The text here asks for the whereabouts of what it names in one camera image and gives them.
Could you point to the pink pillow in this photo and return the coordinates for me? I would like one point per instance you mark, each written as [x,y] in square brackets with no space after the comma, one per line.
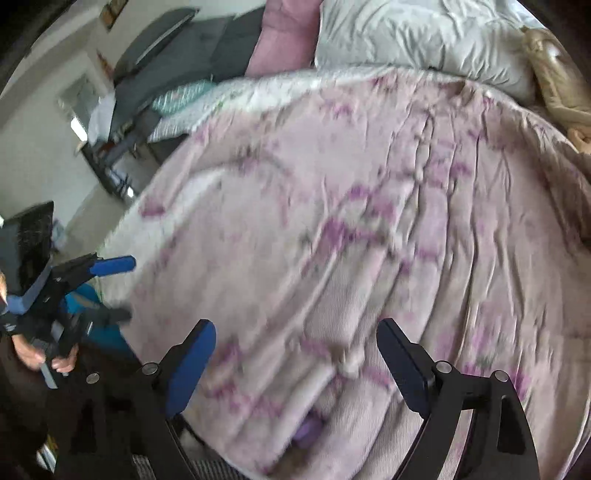
[281,41]

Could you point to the dark grey sofa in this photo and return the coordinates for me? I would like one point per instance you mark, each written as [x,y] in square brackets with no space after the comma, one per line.
[152,60]

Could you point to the person's left hand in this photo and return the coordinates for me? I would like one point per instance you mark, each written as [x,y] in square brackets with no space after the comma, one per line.
[62,364]

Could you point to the pink floral quilt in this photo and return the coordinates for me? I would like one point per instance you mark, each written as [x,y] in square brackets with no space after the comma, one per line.
[351,240]

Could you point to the teal patterned pillow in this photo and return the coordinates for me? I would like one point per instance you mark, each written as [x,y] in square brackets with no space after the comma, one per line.
[182,99]

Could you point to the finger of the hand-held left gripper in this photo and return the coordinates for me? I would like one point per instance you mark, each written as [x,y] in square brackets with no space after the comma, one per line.
[113,266]
[99,317]

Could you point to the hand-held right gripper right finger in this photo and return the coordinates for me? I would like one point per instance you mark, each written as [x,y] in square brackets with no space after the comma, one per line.
[406,369]

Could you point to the wall picture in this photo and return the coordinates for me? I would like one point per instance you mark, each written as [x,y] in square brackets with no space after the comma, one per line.
[113,14]

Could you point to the grey pillow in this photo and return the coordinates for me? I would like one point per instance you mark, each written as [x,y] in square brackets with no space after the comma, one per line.
[415,41]

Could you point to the beige crumpled cloth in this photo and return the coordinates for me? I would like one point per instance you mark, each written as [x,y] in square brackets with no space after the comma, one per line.
[561,78]

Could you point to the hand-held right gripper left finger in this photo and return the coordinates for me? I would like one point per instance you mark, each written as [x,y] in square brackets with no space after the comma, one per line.
[189,369]

